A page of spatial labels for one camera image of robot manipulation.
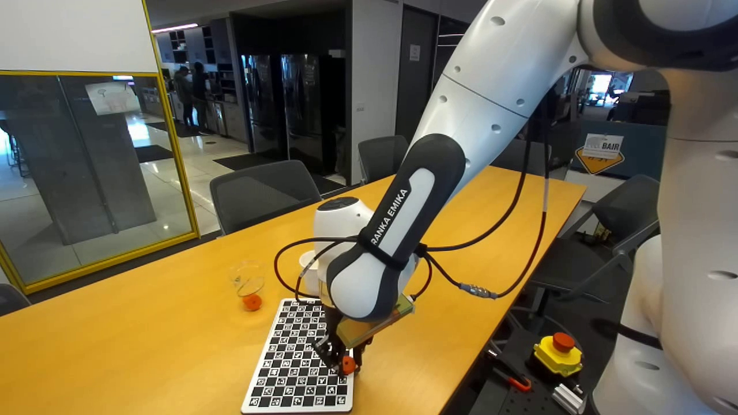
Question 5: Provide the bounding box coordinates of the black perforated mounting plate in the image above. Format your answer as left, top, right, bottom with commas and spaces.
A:
453, 302, 619, 415

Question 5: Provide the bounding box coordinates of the grey office chair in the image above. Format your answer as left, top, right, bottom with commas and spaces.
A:
493, 135, 555, 177
358, 134, 410, 182
528, 173, 665, 309
208, 156, 324, 235

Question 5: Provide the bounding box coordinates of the black clamp with orange grip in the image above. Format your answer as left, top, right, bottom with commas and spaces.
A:
491, 366, 535, 397

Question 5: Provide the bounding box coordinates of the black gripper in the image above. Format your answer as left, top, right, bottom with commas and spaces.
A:
313, 303, 369, 372

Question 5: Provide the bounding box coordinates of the black white marker board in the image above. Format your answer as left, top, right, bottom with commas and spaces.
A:
240, 294, 363, 415

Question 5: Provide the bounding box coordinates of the long black robot cable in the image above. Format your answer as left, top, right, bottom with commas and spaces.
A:
423, 148, 538, 255
417, 135, 552, 302

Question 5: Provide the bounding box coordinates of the person in black clothes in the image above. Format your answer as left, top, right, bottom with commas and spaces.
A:
170, 64, 213, 141

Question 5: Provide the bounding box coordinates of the yellow framed glass partition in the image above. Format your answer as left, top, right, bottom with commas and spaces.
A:
0, 67, 201, 298

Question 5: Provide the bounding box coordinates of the white paper cup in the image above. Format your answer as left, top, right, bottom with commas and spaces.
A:
297, 249, 325, 298

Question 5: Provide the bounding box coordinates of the yellow diamond caution sign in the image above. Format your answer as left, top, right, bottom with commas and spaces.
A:
574, 132, 628, 177

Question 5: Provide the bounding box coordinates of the white panel above glass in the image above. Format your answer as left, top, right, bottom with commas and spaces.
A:
0, 0, 160, 76

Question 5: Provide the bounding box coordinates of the yellow red emergency stop button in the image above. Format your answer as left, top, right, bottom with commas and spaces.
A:
534, 329, 587, 381

